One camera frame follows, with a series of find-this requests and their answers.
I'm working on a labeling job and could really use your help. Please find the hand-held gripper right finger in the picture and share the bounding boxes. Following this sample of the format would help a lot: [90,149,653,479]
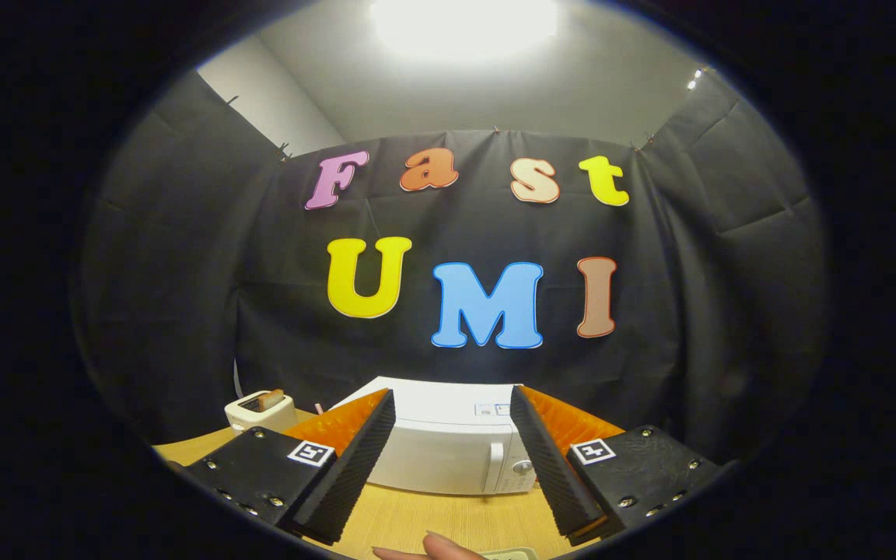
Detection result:
[510,385,729,547]

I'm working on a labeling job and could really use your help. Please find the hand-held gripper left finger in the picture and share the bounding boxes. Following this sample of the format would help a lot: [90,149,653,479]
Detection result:
[184,389,397,545]

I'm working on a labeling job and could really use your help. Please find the white microwave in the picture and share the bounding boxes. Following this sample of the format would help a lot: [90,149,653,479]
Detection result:
[329,376,540,496]

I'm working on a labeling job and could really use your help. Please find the white toaster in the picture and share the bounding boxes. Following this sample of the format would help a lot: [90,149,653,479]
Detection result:
[224,389,298,433]

